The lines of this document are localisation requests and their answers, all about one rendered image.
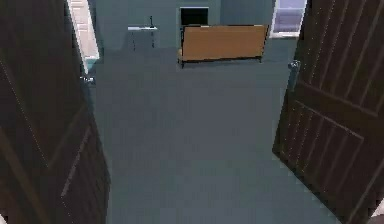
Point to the small grey side table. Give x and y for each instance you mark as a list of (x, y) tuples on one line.
[(142, 29)]

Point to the dark brown room door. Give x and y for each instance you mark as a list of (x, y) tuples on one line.
[(40, 126), (336, 110)]

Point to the orange brown sofa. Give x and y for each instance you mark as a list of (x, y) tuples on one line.
[(222, 42)]

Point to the black framed wall picture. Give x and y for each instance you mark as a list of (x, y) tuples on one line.
[(194, 16)]

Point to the small black table lamp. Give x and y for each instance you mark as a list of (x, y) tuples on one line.
[(151, 22)]

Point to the white framed window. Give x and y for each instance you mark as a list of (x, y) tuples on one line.
[(84, 30), (288, 16)]

